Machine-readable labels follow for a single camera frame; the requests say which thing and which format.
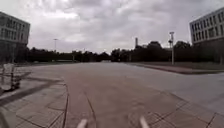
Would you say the pale building with window grid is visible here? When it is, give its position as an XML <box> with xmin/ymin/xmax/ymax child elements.
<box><xmin>189</xmin><ymin>7</ymin><xmax>224</xmax><ymax>46</ymax></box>

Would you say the metal railing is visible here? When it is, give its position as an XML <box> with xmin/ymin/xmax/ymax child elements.
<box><xmin>0</xmin><ymin>62</ymin><xmax>23</xmax><ymax>92</ymax></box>

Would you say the grey building with window rows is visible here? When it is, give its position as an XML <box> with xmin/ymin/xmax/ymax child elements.
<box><xmin>0</xmin><ymin>11</ymin><xmax>31</xmax><ymax>51</ymax></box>

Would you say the dark raised bed with kerb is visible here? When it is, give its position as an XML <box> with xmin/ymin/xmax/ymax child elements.
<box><xmin>128</xmin><ymin>61</ymin><xmax>224</xmax><ymax>75</ymax></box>

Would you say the pole with floodlights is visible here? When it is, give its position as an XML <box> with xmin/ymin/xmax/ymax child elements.
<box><xmin>168</xmin><ymin>31</ymin><xmax>176</xmax><ymax>66</ymax></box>

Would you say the row of dark trees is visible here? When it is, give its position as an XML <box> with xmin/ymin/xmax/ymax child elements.
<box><xmin>0</xmin><ymin>40</ymin><xmax>224</xmax><ymax>65</ymax></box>

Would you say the robot's own part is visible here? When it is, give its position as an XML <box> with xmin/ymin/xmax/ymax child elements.
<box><xmin>138</xmin><ymin>116</ymin><xmax>150</xmax><ymax>128</ymax></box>
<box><xmin>76</xmin><ymin>118</ymin><xmax>88</xmax><ymax>128</ymax></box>

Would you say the thin pale lamp pole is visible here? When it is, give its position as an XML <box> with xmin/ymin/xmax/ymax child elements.
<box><xmin>53</xmin><ymin>38</ymin><xmax>59</xmax><ymax>53</ymax></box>

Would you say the grey paved plaza ground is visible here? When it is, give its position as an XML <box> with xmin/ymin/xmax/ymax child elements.
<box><xmin>0</xmin><ymin>61</ymin><xmax>224</xmax><ymax>128</ymax></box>

